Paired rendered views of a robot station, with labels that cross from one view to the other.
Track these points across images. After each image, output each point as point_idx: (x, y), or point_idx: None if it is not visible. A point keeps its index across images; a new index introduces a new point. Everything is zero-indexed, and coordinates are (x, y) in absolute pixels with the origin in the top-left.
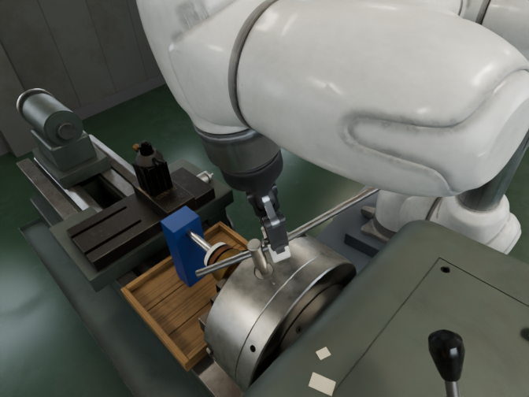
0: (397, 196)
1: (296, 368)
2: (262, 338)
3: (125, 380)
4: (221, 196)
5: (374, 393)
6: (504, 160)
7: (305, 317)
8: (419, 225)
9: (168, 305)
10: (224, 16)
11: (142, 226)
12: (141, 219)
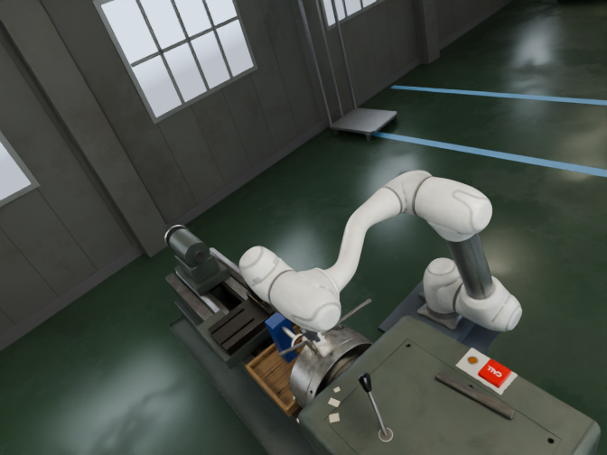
0: (431, 288)
1: (323, 396)
2: (314, 385)
3: (254, 432)
4: None
5: (356, 405)
6: (334, 321)
7: (339, 375)
8: (403, 320)
9: (275, 376)
10: (265, 281)
11: (255, 322)
12: (254, 318)
